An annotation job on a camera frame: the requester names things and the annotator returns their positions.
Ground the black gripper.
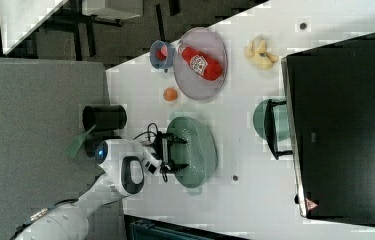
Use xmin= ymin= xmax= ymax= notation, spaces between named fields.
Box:
xmin=153 ymin=132 xmax=189 ymax=172

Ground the green plastic strainer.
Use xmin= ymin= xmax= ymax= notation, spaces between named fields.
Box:
xmin=167 ymin=112 xmax=218 ymax=196

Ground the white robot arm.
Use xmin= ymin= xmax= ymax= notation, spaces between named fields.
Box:
xmin=10 ymin=133 xmax=187 ymax=240

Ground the orange ball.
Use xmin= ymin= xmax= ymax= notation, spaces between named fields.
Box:
xmin=163 ymin=87 xmax=178 ymax=101

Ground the grey round plate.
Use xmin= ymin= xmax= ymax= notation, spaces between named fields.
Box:
xmin=173 ymin=27 xmax=228 ymax=101

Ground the black cylindrical holder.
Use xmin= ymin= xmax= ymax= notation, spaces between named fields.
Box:
xmin=82 ymin=105 xmax=127 ymax=132

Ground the teal storage crate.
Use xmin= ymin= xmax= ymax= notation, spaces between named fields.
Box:
xmin=124 ymin=215 xmax=246 ymax=240

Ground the blue bowl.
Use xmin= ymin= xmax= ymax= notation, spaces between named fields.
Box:
xmin=149 ymin=40 xmax=175 ymax=71

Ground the red ketchup bottle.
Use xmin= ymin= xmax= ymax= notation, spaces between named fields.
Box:
xmin=178 ymin=44 xmax=223 ymax=81

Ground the red strawberry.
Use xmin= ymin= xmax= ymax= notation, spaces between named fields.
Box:
xmin=156 ymin=51 xmax=166 ymax=61

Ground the green slotted spatula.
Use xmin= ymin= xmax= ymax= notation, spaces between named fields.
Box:
xmin=67 ymin=125 xmax=95 ymax=158

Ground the pink strawberry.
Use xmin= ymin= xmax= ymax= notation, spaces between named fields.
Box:
xmin=160 ymin=45 xmax=168 ymax=57

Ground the green mug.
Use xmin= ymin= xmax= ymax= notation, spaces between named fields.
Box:
xmin=252 ymin=99 xmax=290 ymax=141

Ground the yellow plush toy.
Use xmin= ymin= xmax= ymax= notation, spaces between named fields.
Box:
xmin=244 ymin=40 xmax=279 ymax=70

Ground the grey partition panel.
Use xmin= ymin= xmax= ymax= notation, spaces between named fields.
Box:
xmin=0 ymin=58 xmax=109 ymax=240

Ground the black toaster oven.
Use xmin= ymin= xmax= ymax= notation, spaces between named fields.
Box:
xmin=264 ymin=32 xmax=375 ymax=227

